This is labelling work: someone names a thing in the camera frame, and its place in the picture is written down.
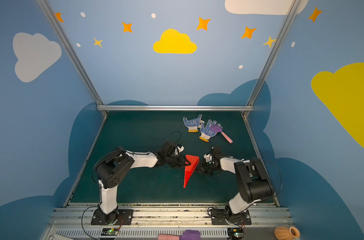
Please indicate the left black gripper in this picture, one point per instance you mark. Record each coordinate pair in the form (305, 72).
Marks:
(178, 159)

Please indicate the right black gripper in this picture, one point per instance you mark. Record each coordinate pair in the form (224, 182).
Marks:
(207, 163)

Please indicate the red square paper sheet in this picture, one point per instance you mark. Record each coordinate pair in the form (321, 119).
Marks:
(191, 164)

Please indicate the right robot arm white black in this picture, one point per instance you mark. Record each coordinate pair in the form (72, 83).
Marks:
(253, 181)

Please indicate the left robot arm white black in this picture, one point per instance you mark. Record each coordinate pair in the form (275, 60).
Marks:
(112, 168)

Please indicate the right blue dotted work glove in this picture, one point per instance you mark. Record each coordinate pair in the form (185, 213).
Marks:
(206, 132)

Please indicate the blue dotted work glove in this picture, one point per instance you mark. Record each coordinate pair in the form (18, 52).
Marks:
(193, 125)
(206, 132)

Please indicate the purple pink brush on table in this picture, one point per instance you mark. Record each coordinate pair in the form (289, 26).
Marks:
(219, 129)

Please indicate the left blue dotted work glove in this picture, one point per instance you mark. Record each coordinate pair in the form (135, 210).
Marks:
(193, 125)

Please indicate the pink purple brush front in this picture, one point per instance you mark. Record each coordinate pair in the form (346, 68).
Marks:
(187, 235)

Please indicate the right green circuit board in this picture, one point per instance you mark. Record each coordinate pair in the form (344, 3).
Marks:
(235, 233)

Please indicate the green circuit board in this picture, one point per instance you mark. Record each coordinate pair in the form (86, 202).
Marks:
(235, 233)
(110, 231)

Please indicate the left green circuit board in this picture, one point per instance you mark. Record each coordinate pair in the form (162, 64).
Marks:
(110, 231)

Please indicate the terracotta ribbed vase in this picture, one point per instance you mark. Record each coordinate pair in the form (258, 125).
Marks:
(284, 233)

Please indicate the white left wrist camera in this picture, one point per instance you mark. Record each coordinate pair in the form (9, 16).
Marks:
(179, 149)

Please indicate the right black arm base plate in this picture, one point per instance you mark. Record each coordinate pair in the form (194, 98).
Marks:
(225, 217)

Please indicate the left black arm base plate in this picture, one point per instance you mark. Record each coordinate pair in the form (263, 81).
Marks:
(116, 217)

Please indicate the rear aluminium frame bar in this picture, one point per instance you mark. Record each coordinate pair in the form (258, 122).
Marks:
(175, 108)

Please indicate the front aluminium rail base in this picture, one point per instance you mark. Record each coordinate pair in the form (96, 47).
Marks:
(151, 220)

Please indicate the right aluminium frame post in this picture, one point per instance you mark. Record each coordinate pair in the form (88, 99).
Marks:
(280, 38)

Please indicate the aluminium frame post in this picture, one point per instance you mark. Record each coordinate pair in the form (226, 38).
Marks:
(49, 13)
(280, 38)

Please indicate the left aluminium frame post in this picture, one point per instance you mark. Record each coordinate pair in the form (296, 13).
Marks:
(49, 13)

